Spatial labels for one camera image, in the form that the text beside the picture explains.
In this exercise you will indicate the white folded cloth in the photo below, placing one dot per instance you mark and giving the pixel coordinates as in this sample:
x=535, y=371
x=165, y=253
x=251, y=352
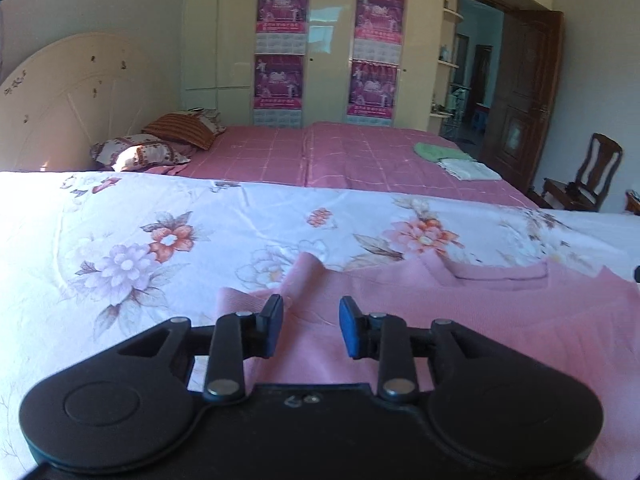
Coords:
x=468, y=170

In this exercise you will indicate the green folded cloth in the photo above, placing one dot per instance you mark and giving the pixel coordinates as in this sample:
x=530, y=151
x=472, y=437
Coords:
x=436, y=153

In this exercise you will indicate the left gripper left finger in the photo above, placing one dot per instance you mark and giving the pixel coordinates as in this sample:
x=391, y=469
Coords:
x=238, y=337

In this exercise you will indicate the lower left pink poster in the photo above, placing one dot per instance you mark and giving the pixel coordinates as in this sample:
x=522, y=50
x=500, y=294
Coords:
x=278, y=90

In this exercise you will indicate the pink poster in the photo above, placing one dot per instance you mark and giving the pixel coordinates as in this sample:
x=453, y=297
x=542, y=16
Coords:
x=278, y=90
x=372, y=91
x=281, y=27
x=378, y=31

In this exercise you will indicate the white floral bed sheet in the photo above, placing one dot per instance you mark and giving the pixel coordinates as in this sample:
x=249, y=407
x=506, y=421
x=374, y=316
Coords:
x=89, y=260

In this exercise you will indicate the pink sweater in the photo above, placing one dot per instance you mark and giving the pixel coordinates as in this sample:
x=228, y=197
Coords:
x=585, y=326

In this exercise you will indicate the pink checked bedspread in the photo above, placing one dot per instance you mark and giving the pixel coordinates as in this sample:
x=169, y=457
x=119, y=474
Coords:
x=331, y=155

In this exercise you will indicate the orange striped pillow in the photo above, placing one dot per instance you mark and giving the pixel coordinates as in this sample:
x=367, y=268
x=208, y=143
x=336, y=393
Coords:
x=182, y=128

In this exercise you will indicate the dark wooden door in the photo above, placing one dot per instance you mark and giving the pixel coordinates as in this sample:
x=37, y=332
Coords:
x=528, y=77

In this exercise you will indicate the floral red white pillow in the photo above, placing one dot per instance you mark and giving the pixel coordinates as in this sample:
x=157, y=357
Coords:
x=136, y=153

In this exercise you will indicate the dark wooden chair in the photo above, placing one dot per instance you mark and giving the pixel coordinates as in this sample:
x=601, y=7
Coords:
x=589, y=189

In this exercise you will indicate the cream round headboard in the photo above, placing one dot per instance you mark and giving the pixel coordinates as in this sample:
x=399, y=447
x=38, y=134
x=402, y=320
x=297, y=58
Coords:
x=79, y=91

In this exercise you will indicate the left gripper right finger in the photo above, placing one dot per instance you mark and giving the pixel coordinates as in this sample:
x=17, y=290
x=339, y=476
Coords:
x=384, y=338

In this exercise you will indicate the cream wardrobe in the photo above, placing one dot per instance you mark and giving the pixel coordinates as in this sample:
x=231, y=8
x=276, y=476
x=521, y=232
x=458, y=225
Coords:
x=218, y=58

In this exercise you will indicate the lower right pink poster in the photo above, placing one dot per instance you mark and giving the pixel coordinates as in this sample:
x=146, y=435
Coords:
x=372, y=91

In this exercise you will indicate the corner open shelf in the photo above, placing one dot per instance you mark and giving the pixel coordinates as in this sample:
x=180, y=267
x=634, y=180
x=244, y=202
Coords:
x=446, y=65

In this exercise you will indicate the upper left pink poster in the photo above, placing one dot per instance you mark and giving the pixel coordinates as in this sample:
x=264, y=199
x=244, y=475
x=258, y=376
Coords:
x=281, y=27

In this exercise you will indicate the upper right pink poster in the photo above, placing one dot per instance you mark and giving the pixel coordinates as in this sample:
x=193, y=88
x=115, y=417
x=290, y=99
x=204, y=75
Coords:
x=378, y=31

